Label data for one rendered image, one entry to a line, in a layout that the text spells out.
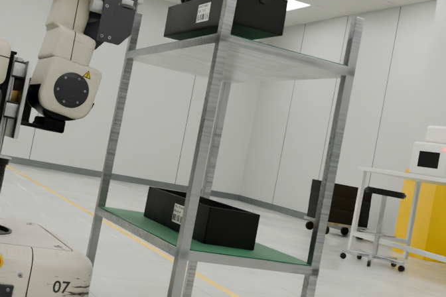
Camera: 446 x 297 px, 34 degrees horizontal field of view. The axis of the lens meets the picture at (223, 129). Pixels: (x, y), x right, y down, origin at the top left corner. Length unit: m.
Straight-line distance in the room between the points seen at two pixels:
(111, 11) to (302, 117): 9.20
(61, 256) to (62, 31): 0.65
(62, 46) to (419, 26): 7.59
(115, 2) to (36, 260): 0.78
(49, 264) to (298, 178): 9.19
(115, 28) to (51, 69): 0.23
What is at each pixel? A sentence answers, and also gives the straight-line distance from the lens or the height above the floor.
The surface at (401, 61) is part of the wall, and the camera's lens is 9.61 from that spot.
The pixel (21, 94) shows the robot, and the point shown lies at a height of 0.68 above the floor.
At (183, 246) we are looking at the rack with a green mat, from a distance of 2.03.
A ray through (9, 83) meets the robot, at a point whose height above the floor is 0.71.
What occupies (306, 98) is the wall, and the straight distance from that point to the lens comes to 11.34.
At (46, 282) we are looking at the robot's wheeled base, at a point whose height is 0.20.
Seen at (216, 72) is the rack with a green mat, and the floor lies 0.84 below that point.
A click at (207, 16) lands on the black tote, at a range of 2.40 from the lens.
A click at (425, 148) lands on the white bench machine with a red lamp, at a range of 6.75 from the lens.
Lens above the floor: 0.60
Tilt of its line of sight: 2 degrees up
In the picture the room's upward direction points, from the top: 11 degrees clockwise
